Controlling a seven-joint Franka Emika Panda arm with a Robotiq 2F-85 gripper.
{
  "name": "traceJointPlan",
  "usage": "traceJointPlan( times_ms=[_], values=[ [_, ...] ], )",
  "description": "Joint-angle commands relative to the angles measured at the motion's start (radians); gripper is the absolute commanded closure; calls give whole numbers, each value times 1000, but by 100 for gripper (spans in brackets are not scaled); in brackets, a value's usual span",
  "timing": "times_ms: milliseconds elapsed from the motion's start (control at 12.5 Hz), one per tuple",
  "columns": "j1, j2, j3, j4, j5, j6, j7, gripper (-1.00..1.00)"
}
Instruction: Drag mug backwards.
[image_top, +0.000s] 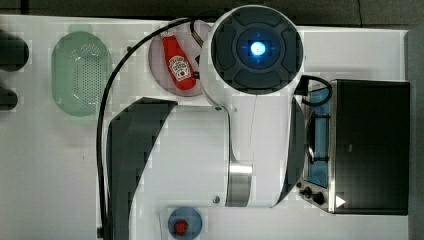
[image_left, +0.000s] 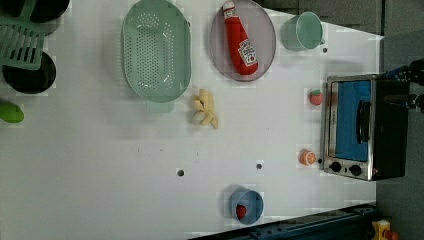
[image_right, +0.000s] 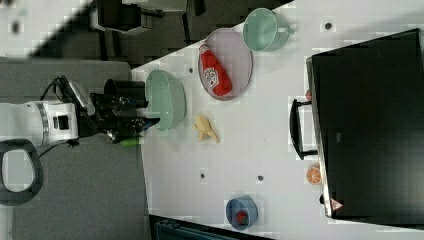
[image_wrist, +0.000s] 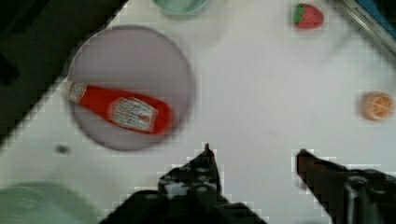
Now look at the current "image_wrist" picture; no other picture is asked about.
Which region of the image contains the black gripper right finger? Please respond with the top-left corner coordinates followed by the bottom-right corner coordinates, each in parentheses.
top-left (296, 149), bottom-right (396, 224)

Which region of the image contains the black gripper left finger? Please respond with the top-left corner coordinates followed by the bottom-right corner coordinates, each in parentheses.
top-left (99, 145), bottom-right (267, 224)

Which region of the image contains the light green mug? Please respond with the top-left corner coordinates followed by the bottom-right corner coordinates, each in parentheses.
top-left (152, 0), bottom-right (210, 16)

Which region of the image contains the red ketchup bottle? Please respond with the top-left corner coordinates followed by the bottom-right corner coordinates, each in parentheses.
top-left (64, 81), bottom-right (173, 134)

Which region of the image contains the toy orange half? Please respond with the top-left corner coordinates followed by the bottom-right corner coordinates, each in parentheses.
top-left (359, 91), bottom-right (395, 121)

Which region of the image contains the purple round plate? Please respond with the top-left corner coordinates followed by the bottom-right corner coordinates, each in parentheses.
top-left (67, 25), bottom-right (195, 151)

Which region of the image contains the green perforated colander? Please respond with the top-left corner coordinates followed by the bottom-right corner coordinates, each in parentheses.
top-left (0, 182), bottom-right (98, 224)

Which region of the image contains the silver toaster oven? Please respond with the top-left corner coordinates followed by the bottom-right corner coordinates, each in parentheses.
top-left (334, 0), bottom-right (396, 55)

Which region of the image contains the toy strawberry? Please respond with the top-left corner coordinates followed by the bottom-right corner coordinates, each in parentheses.
top-left (293, 4), bottom-right (324, 30)

